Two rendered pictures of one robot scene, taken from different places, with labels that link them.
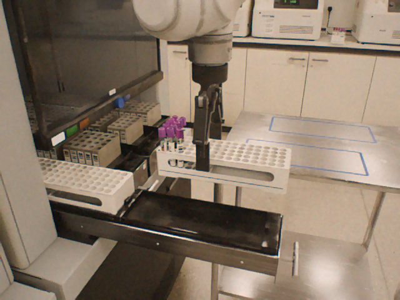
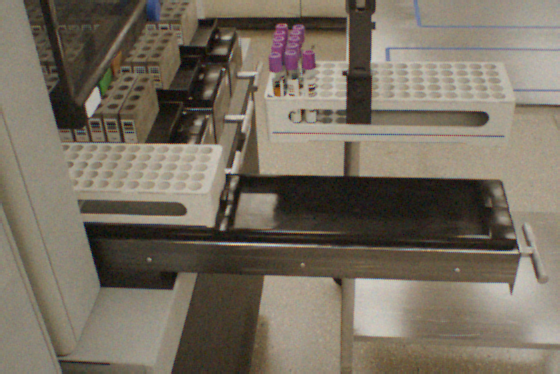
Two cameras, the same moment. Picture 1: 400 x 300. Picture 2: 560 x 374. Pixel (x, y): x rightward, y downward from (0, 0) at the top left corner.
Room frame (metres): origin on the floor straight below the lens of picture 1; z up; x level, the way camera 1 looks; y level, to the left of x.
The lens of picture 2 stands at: (-0.07, 0.20, 1.33)
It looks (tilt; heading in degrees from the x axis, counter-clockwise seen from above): 37 degrees down; 350
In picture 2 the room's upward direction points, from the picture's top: 3 degrees counter-clockwise
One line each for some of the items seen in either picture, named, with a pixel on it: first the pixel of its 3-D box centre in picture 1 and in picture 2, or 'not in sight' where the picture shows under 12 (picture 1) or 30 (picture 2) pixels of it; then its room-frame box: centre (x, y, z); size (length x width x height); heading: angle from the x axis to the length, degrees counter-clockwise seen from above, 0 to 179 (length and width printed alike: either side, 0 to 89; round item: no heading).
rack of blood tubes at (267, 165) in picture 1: (223, 161); (386, 101); (0.66, -0.06, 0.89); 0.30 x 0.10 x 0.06; 73
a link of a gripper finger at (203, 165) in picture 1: (202, 156); (358, 97); (0.61, -0.01, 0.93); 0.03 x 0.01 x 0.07; 72
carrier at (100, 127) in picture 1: (107, 128); not in sight; (0.96, 0.29, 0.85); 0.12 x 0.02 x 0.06; 163
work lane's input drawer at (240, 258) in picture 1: (139, 216); (247, 223); (0.60, 0.13, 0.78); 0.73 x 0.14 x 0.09; 73
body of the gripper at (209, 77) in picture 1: (209, 84); not in sight; (0.66, -0.03, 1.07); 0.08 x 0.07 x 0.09; 163
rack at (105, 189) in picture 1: (70, 184); (101, 186); (0.65, 0.31, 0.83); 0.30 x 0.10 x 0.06; 73
